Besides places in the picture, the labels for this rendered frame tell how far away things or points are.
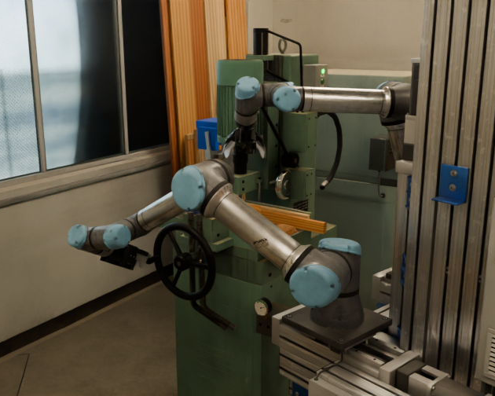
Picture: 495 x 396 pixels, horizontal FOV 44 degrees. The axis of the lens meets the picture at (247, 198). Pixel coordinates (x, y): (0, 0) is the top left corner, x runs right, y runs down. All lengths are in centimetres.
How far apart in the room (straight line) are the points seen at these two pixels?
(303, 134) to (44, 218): 156
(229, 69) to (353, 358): 112
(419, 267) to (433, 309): 12
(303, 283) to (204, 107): 265
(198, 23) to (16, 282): 193
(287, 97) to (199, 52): 226
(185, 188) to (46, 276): 192
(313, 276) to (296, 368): 42
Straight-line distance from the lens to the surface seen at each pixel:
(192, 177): 162
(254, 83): 193
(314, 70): 246
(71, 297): 361
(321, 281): 152
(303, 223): 225
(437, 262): 168
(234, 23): 432
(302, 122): 239
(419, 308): 175
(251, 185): 239
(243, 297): 231
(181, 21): 386
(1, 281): 329
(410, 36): 451
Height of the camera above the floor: 159
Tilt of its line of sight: 15 degrees down
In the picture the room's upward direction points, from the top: straight up
